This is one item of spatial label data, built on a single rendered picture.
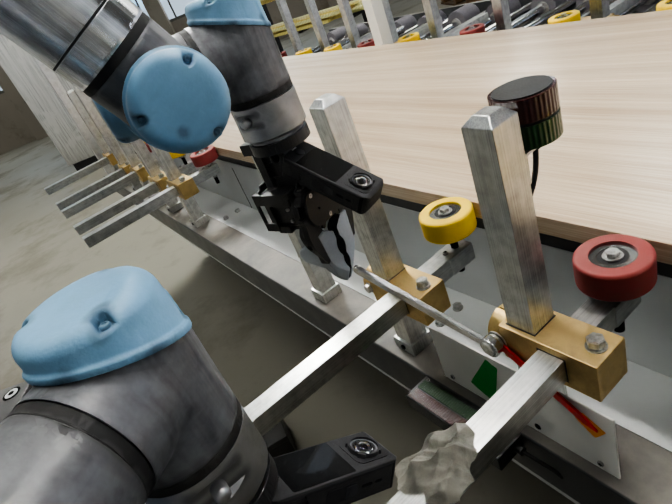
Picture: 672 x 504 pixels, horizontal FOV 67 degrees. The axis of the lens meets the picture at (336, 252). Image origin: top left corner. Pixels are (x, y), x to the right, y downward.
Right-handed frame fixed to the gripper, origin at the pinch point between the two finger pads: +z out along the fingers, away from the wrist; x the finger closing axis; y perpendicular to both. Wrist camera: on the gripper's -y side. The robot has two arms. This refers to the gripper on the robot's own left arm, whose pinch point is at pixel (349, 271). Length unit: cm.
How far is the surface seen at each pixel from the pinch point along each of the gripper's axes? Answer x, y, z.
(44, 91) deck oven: -270, 618, -9
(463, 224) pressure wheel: -15.1, -9.5, 2.8
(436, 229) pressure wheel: -13.1, -6.3, 2.3
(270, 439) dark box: -11, 70, 80
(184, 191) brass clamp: -39, 87, 8
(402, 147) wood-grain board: -41.4, 13.5, 2.3
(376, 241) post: -7.2, -0.1, 0.4
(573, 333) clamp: 0.8, -27.0, 5.3
